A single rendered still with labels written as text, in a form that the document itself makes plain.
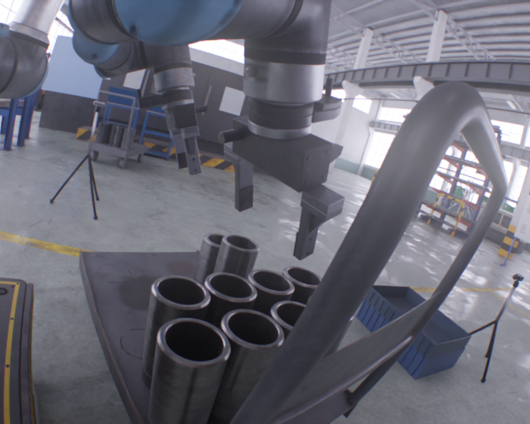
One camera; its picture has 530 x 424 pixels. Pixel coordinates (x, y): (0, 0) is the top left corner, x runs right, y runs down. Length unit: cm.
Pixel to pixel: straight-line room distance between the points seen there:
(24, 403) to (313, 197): 63
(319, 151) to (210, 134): 633
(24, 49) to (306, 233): 75
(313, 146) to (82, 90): 659
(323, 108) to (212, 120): 629
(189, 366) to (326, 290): 31
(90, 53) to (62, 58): 652
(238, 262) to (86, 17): 79
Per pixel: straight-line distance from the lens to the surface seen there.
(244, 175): 44
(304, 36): 30
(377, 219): 18
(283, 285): 83
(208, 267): 109
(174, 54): 69
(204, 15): 20
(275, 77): 31
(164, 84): 69
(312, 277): 92
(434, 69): 1408
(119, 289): 110
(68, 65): 701
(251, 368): 58
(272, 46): 30
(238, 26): 23
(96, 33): 33
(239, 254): 92
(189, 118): 66
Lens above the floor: 87
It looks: 14 degrees down
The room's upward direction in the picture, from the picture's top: 17 degrees clockwise
